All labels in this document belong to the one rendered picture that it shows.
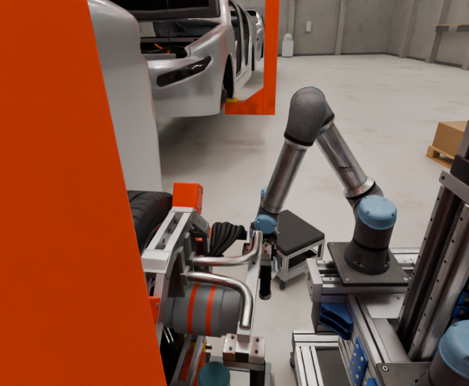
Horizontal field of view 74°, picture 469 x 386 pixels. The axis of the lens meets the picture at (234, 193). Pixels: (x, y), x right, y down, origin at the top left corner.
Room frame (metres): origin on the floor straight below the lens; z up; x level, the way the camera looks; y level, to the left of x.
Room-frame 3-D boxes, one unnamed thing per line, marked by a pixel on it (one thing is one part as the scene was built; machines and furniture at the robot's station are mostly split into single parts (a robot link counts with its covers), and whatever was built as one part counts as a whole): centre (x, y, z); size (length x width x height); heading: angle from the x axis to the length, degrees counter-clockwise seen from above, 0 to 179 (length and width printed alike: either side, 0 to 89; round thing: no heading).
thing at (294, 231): (1.77, -0.35, 0.17); 0.43 x 0.36 x 0.34; 31
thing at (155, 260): (0.64, 0.16, 0.85); 0.54 x 0.07 x 0.54; 171
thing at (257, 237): (0.72, 0.03, 1.03); 0.19 x 0.18 x 0.11; 81
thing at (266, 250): (0.78, -0.07, 0.93); 0.09 x 0.05 x 0.05; 81
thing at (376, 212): (0.87, -0.47, 0.98); 0.13 x 0.12 x 0.14; 168
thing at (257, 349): (0.44, -0.01, 0.93); 0.09 x 0.05 x 0.05; 81
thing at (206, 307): (0.63, 0.09, 0.85); 0.21 x 0.14 x 0.14; 81
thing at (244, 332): (0.53, 0.06, 1.03); 0.19 x 0.18 x 0.11; 81
